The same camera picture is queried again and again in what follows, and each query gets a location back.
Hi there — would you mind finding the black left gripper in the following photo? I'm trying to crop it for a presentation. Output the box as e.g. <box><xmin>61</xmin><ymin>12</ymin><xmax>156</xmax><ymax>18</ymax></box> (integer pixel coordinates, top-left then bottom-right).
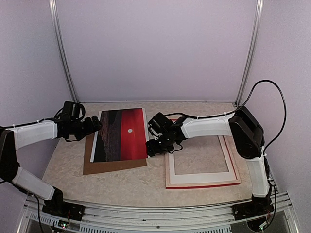
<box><xmin>70</xmin><ymin>115</ymin><xmax>101</xmax><ymax>141</ymax></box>

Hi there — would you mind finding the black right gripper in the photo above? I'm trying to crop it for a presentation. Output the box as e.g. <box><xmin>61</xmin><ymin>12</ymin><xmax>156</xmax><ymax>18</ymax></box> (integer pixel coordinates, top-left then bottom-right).
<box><xmin>146</xmin><ymin>132</ymin><xmax>174</xmax><ymax>156</ymax></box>

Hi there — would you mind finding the red and black photo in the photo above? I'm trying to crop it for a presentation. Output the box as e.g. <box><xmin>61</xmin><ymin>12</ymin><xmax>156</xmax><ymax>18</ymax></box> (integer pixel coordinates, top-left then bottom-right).
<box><xmin>90</xmin><ymin>108</ymin><xmax>149</xmax><ymax>163</ymax></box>

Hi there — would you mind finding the wooden picture frame red edge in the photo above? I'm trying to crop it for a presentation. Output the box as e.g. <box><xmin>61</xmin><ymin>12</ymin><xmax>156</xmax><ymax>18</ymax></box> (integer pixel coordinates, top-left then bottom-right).
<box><xmin>165</xmin><ymin>116</ymin><xmax>241</xmax><ymax>189</ymax></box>

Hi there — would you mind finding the white photo mat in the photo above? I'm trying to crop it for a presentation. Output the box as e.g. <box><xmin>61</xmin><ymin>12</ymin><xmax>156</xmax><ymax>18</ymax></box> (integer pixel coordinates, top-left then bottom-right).
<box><xmin>165</xmin><ymin>136</ymin><xmax>241</xmax><ymax>189</ymax></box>

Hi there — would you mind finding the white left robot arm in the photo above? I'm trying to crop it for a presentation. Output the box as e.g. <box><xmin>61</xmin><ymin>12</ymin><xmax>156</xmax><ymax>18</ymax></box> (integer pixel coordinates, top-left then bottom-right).
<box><xmin>0</xmin><ymin>101</ymin><xmax>102</xmax><ymax>216</ymax></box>

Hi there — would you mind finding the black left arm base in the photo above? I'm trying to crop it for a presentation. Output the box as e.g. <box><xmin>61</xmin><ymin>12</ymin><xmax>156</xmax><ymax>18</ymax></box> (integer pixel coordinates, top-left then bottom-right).
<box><xmin>42</xmin><ymin>188</ymin><xmax>85</xmax><ymax>221</ymax></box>

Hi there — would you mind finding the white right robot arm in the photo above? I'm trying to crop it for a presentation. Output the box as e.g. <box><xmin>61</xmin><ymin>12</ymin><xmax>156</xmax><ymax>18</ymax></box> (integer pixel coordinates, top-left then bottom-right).
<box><xmin>146</xmin><ymin>107</ymin><xmax>272</xmax><ymax>216</ymax></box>

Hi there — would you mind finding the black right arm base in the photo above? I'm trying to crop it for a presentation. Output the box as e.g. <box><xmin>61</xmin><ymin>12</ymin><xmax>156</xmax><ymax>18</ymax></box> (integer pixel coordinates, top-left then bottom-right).
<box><xmin>232</xmin><ymin>194</ymin><xmax>274</xmax><ymax>220</ymax></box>

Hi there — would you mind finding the brown cardboard backing board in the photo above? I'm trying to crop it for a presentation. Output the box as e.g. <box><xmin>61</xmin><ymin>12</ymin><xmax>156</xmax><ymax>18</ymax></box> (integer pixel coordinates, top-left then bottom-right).
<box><xmin>83</xmin><ymin>133</ymin><xmax>147</xmax><ymax>175</ymax></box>

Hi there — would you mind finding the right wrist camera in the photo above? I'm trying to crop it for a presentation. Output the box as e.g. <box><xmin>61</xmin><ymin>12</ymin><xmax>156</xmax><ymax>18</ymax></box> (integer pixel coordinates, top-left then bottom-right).
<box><xmin>148</xmin><ymin>112</ymin><xmax>173</xmax><ymax>134</ymax></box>

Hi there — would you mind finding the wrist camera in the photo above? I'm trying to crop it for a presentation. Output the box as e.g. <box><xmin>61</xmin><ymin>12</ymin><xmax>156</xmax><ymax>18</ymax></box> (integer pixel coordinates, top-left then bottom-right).
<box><xmin>148</xmin><ymin>112</ymin><xmax>173</xmax><ymax>134</ymax></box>
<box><xmin>60</xmin><ymin>101</ymin><xmax>86</xmax><ymax>121</ymax></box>

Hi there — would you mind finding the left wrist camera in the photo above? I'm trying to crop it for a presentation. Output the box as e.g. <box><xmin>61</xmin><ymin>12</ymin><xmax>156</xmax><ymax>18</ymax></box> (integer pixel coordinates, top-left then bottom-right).
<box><xmin>60</xmin><ymin>101</ymin><xmax>86</xmax><ymax>121</ymax></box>

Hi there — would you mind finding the aluminium front rail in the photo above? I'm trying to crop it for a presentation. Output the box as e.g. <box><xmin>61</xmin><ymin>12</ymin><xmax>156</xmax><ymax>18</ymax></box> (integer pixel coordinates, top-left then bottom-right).
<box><xmin>17</xmin><ymin>193</ymin><xmax>301</xmax><ymax>233</ymax></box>

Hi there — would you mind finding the left aluminium corner post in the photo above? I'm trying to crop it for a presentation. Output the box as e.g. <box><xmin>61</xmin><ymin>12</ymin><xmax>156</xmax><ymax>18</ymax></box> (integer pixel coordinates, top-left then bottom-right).
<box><xmin>49</xmin><ymin>0</ymin><xmax>79</xmax><ymax>102</ymax></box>

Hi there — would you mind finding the aluminium corner post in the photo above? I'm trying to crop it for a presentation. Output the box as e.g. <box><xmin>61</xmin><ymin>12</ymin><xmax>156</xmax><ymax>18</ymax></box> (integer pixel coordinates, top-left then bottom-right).
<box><xmin>49</xmin><ymin>0</ymin><xmax>79</xmax><ymax>102</ymax></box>
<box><xmin>235</xmin><ymin>0</ymin><xmax>264</xmax><ymax>106</ymax></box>

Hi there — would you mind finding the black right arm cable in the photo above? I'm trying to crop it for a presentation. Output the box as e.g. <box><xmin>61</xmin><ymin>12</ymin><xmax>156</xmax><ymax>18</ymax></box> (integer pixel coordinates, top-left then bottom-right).
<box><xmin>162</xmin><ymin>79</ymin><xmax>288</xmax><ymax>156</ymax></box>

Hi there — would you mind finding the right aluminium corner post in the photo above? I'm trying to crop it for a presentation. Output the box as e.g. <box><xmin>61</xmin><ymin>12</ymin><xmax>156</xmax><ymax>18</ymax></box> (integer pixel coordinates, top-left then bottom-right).
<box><xmin>235</xmin><ymin>0</ymin><xmax>264</xmax><ymax>106</ymax></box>

